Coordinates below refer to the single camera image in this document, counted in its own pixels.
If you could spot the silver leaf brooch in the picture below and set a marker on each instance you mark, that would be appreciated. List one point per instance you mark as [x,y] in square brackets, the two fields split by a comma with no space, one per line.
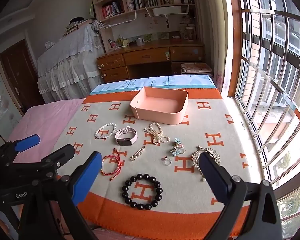
[196,161]

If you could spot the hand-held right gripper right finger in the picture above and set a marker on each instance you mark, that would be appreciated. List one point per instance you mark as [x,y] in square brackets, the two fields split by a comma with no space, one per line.
[215,178]

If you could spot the orange and beige blanket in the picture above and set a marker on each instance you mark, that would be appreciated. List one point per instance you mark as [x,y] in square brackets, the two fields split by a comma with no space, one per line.
[202,126]

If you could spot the stack of large books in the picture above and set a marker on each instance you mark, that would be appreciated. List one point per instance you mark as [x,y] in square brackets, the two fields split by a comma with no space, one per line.
[196,67]

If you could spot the glass jars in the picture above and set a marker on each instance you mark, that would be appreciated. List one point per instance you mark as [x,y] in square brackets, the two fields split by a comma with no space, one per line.
[188,31]

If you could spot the pearl bow strand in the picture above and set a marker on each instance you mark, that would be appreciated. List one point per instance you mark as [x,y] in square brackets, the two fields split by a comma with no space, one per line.
[156,138]

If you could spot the pink smart watch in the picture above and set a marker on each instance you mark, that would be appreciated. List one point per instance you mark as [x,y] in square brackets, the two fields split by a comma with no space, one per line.
[122,141]

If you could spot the white oblong tray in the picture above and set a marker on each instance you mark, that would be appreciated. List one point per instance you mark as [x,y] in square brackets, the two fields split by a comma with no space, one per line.
[167,10]

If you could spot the white lace furniture cover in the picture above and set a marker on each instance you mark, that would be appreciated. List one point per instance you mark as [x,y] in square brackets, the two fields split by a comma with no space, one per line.
[65,62]

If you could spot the white mug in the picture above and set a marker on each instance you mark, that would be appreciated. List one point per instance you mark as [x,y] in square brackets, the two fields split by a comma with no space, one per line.
[139,42]

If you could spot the pink storage box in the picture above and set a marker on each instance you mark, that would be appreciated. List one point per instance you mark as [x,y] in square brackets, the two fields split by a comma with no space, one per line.
[160,118]

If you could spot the wooden desk with drawers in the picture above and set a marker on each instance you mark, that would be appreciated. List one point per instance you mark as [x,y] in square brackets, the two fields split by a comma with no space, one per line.
[145,55]

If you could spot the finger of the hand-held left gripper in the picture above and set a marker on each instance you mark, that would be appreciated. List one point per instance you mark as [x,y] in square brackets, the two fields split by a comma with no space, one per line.
[61,155]
[27,142]

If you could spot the metal window grille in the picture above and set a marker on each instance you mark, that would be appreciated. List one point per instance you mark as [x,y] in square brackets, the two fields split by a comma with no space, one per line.
[272,80]

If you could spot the row of red books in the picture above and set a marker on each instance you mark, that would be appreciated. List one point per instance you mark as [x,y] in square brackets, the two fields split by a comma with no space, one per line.
[111,10]

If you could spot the silver pin brooch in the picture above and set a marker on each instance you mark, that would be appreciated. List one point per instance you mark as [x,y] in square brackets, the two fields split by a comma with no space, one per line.
[137,153]

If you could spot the beige curtain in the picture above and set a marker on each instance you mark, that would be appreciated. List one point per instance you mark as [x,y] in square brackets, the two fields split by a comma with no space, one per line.
[212,42]

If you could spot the pink bed sheet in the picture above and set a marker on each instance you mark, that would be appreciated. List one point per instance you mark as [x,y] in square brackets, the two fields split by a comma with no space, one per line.
[47,120]

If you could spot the pile of books and hat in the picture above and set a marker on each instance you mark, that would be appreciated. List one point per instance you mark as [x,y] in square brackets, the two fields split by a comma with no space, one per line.
[76,25]

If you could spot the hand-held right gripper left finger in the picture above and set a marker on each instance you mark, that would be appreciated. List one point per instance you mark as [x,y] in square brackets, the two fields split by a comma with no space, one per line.
[86,180]

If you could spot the tree print bed sheet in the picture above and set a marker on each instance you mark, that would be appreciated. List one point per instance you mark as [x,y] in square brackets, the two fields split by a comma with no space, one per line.
[120,86]

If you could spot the brown wooden door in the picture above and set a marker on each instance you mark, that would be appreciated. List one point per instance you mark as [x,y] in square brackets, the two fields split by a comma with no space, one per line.
[17,80]

